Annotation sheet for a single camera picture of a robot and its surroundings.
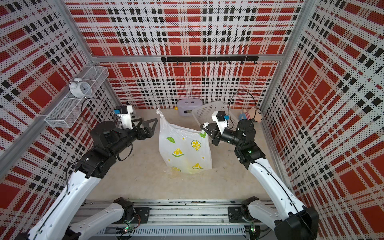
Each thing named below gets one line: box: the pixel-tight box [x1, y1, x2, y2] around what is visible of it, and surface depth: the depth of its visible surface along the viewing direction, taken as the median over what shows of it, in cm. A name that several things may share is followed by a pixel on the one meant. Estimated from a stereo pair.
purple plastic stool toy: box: [177, 98, 203, 117], surface depth 115 cm
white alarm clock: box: [68, 77, 92, 99], surface depth 73 cm
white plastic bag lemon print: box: [156, 108, 213, 174], surface depth 76 cm
